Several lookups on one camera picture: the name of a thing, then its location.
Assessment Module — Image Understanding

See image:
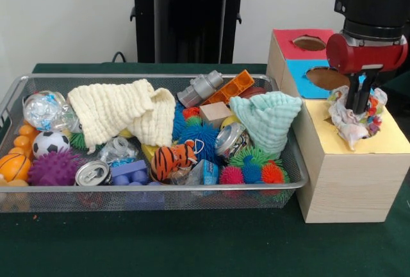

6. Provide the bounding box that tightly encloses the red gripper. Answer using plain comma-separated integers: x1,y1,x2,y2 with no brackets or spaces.
325,33,409,113

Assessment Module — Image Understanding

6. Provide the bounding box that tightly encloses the colourful printed paper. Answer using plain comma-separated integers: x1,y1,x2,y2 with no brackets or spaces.
327,85,388,152

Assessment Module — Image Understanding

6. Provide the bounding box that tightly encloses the light blue muslin cloth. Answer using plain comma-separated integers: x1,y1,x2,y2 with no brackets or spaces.
229,92,304,158

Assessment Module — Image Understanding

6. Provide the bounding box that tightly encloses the rainbow spiky caterpillar toy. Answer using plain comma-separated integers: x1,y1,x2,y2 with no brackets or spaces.
219,154,291,189

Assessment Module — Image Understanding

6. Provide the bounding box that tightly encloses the cream muslin cloth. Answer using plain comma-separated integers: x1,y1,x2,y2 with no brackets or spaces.
67,78,177,155

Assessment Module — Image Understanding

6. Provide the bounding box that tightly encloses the wooden box with three holes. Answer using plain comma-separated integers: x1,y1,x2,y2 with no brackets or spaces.
266,28,410,224

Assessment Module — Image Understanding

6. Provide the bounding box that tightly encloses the green covered side table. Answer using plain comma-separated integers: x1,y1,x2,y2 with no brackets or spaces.
379,71,410,124

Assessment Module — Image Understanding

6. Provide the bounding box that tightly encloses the green spiky ball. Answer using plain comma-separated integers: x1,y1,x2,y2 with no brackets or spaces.
229,146,283,166

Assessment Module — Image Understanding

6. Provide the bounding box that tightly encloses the tiger plush toy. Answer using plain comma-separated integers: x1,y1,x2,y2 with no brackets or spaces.
150,144,199,182

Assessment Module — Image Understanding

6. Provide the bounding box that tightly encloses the purple toy brick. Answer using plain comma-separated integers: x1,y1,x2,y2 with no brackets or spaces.
110,160,150,185

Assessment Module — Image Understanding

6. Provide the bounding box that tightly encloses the silver drink can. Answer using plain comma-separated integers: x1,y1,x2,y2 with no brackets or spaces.
75,160,113,187

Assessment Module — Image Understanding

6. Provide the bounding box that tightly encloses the black white soccer ball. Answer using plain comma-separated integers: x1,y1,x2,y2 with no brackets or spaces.
31,131,71,159

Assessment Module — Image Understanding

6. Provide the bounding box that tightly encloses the purple knobbly ball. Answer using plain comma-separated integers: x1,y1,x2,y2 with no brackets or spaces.
27,148,81,187

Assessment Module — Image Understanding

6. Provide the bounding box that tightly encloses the crushed plastic water bottle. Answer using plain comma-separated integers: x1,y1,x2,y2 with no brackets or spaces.
22,90,79,132

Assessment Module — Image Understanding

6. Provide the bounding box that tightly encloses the orange toy basketball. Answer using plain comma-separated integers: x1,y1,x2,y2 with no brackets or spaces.
0,153,32,182

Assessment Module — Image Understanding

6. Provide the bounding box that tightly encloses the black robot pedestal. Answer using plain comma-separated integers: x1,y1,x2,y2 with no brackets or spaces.
123,0,259,64

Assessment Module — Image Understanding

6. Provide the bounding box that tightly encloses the wire mesh bin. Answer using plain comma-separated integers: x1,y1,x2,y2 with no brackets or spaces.
0,73,309,213

